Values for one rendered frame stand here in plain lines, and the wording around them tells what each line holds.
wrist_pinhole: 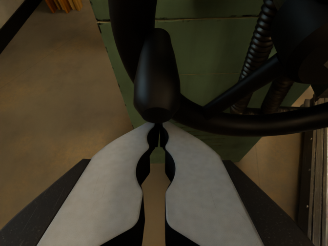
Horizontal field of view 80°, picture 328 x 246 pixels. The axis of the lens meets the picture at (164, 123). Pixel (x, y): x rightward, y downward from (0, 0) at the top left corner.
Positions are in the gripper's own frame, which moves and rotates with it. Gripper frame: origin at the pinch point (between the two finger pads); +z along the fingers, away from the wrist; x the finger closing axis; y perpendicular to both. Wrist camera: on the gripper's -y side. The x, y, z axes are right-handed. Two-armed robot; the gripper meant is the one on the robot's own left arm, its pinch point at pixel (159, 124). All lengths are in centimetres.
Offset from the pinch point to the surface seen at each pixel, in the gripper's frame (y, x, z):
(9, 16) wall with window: -2, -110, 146
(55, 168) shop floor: 59, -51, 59
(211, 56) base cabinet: 1.7, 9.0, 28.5
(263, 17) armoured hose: -5.4, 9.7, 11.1
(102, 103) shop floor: 40, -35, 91
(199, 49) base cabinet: 0.1, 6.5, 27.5
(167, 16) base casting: -5.2, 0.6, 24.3
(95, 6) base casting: -6.5, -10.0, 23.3
